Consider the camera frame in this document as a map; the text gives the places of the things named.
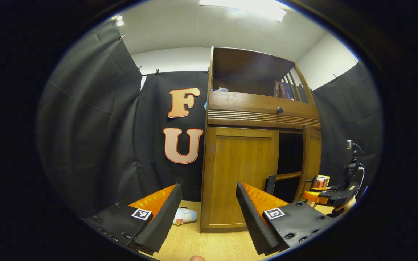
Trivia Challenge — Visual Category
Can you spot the black backdrop cloth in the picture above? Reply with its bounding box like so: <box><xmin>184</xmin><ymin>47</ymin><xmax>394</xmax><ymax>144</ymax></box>
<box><xmin>37</xmin><ymin>20</ymin><xmax>384</xmax><ymax>220</ymax></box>

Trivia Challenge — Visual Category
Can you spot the wooden inner cabinet shelf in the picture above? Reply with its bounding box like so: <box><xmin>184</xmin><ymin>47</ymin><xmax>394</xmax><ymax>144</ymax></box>
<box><xmin>276</xmin><ymin>172</ymin><xmax>303</xmax><ymax>181</ymax></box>

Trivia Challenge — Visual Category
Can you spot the small yellow-edged box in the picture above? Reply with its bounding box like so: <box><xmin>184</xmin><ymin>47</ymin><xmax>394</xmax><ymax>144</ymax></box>
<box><xmin>311</xmin><ymin>175</ymin><xmax>331</xmax><ymax>190</ymax></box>

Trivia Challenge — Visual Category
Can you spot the wooden cabinet drawer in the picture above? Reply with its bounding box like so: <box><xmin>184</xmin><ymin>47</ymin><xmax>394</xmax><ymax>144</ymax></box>
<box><xmin>208</xmin><ymin>91</ymin><xmax>321</xmax><ymax>124</ymax></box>

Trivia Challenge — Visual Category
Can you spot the white plush toy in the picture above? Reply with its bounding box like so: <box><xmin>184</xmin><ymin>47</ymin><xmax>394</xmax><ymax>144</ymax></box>
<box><xmin>173</xmin><ymin>207</ymin><xmax>198</xmax><ymax>225</ymax></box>

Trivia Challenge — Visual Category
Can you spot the black door handle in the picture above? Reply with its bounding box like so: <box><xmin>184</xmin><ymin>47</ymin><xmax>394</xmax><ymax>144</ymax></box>
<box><xmin>265</xmin><ymin>175</ymin><xmax>277</xmax><ymax>195</ymax></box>

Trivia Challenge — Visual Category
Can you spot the large ceiling light panel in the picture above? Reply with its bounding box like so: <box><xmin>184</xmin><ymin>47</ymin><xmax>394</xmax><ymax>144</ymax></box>
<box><xmin>199</xmin><ymin>0</ymin><xmax>287</xmax><ymax>22</ymax></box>

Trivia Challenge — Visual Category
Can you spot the wooden double-door shoe cabinet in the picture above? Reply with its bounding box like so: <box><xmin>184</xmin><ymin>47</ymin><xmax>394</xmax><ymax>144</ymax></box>
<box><xmin>200</xmin><ymin>46</ymin><xmax>322</xmax><ymax>233</ymax></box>

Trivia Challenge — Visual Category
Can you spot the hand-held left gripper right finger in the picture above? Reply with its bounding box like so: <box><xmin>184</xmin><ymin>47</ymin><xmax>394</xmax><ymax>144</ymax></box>
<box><xmin>236</xmin><ymin>182</ymin><xmax>335</xmax><ymax>255</ymax></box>

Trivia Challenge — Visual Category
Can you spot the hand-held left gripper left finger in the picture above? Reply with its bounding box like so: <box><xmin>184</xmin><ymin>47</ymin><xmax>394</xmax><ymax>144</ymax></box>
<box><xmin>86</xmin><ymin>184</ymin><xmax>183</xmax><ymax>255</ymax></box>

